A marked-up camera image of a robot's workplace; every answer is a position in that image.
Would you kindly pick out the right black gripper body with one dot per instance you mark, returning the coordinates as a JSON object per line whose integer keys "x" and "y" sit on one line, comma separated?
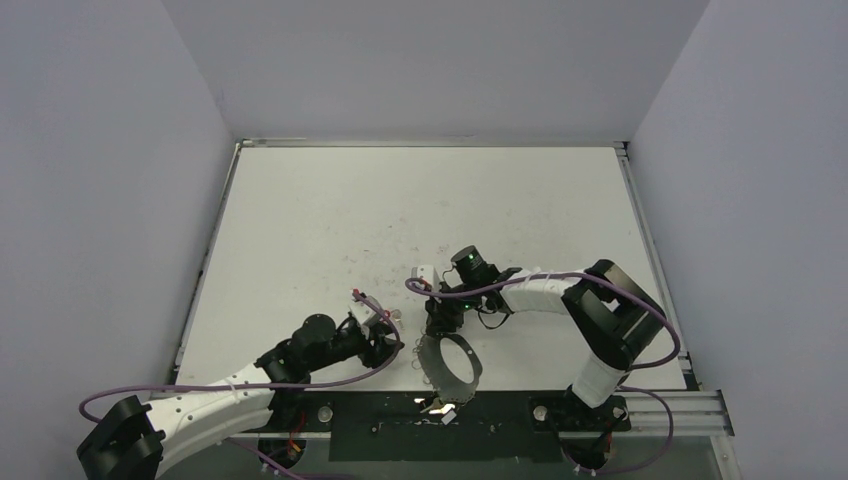
{"x": 439, "y": 315}

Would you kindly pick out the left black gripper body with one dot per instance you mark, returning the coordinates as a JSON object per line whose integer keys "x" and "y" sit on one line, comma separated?
{"x": 354, "y": 342}

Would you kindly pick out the metal key holder ring plate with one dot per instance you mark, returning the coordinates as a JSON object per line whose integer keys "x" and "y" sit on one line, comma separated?
{"x": 446, "y": 384}

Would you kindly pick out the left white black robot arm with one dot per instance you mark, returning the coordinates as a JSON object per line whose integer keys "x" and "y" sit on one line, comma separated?
{"x": 142, "y": 440}

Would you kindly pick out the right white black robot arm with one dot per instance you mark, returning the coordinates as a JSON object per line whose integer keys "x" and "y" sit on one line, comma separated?
{"x": 624, "y": 328}

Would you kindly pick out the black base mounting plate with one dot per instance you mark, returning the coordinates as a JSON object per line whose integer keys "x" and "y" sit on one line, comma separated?
{"x": 538, "y": 426}

